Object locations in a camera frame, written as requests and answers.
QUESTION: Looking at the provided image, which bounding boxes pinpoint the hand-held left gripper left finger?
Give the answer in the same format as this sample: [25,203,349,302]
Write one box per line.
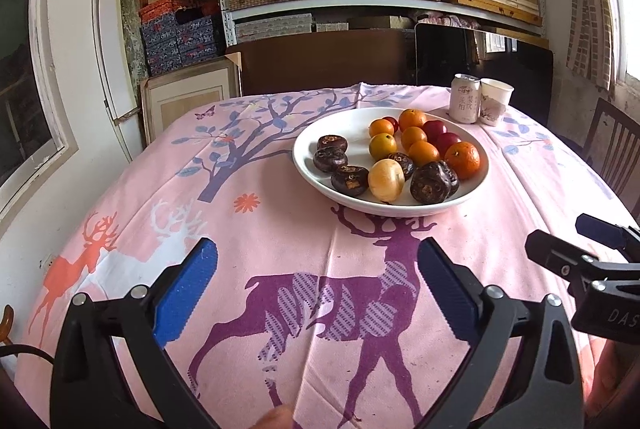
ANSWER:
[49,236,221,429]

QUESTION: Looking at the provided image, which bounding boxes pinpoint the stack of blue patterned boxes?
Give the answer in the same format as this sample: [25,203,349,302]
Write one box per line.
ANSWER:
[140,11,226,77]

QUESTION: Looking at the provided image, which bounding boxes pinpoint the person's left hand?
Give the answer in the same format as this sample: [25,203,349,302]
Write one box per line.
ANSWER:
[248,404,297,429]

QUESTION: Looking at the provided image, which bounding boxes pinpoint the large dark orange mandarin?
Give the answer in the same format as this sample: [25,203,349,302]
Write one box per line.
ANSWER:
[444,142,481,180]

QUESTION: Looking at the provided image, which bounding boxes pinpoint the black cable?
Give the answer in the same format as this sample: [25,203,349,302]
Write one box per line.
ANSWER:
[0,344,53,366]

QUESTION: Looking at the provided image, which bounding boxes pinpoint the small yellowish orange mandarin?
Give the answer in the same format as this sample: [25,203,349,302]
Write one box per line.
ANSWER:
[368,133,398,160]

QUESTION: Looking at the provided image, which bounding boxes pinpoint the white drink can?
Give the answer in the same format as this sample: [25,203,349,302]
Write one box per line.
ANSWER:
[448,74,482,124]

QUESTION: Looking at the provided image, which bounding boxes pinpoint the light wooden picture frame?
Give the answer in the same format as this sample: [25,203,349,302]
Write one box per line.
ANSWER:
[140,59,241,144]

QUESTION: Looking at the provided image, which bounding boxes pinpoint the yellow round passion fruit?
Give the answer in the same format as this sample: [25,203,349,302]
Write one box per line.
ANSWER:
[368,159,405,203]

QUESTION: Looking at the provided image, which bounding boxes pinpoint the black glossy panel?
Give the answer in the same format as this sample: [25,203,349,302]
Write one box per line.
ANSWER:
[415,23,555,130]

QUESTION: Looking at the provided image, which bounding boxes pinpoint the white framed window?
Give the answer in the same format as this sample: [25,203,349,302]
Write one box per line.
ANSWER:
[0,0,78,220]

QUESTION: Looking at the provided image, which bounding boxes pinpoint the pink printed tablecloth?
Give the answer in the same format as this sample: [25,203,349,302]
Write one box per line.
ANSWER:
[15,81,640,429]

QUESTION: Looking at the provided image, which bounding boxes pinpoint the person's right hand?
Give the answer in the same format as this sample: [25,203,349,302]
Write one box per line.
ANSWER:
[582,336,640,417]

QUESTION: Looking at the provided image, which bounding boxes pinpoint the large red plum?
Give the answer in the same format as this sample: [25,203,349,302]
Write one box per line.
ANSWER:
[434,132,462,157]

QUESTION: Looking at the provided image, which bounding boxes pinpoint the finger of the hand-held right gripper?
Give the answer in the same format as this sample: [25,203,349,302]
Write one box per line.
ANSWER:
[525,229,640,296]
[575,214,640,252]

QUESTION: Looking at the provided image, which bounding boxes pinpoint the white round plate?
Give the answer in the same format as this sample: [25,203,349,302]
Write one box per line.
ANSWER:
[292,107,491,216]

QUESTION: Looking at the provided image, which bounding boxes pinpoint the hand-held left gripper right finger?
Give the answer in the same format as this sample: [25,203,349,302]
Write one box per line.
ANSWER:
[416,236,586,429]

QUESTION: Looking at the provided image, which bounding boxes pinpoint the brown curved wooden piece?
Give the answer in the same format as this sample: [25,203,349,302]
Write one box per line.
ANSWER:
[0,304,15,345]

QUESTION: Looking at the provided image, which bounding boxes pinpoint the grey patterned flat boxes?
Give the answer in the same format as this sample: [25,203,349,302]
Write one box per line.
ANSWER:
[235,14,313,44]

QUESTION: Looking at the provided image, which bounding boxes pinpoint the bright curtained window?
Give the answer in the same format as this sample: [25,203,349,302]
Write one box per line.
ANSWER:
[585,0,640,84]

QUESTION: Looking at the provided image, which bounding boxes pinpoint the green marble slab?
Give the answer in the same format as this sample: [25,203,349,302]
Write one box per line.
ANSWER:
[120,0,151,80]

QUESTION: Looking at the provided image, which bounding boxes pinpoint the brown wooden board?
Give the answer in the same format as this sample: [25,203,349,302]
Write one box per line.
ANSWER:
[225,29,418,97]

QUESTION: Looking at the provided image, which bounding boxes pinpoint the dark wooden chair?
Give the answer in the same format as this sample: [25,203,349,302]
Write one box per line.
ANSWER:
[582,98,640,200]

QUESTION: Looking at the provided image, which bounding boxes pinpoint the white printed paper cup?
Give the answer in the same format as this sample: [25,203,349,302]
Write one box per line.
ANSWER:
[479,78,515,126]

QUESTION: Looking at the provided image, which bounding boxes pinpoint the dark brown water chestnut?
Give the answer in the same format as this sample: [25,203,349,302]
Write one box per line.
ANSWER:
[330,165,370,196]
[387,152,415,181]
[317,135,349,153]
[313,148,349,174]

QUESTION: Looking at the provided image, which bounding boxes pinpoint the white leaning board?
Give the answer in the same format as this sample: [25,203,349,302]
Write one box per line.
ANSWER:
[92,0,146,160]

